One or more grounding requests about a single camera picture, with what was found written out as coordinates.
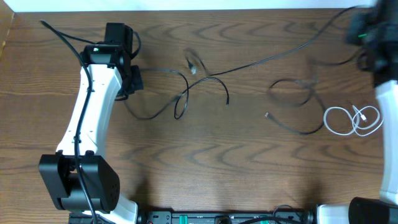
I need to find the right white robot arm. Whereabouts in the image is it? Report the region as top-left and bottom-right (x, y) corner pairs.
(306, 0), (397, 223)

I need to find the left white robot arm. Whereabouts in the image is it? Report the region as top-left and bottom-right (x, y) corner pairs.
(39, 22), (144, 223)

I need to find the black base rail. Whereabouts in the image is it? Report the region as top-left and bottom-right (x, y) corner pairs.
(133, 205), (317, 224)

